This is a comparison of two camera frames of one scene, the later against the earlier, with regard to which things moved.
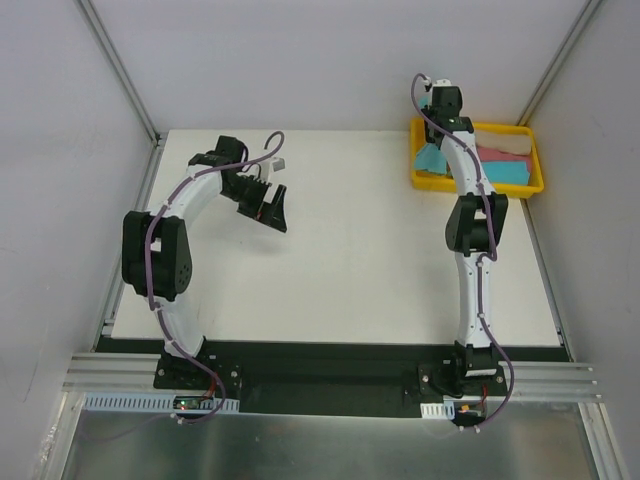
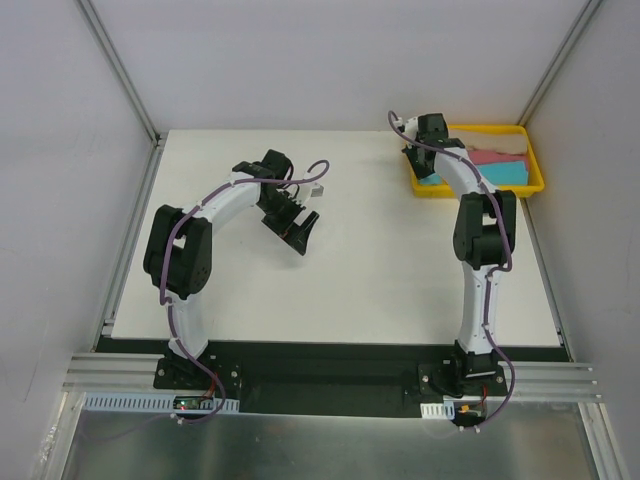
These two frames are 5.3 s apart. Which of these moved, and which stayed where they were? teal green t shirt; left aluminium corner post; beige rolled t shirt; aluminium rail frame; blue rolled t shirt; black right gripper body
Moved: black right gripper body; teal green t shirt
Stayed: left aluminium corner post; aluminium rail frame; beige rolled t shirt; blue rolled t shirt
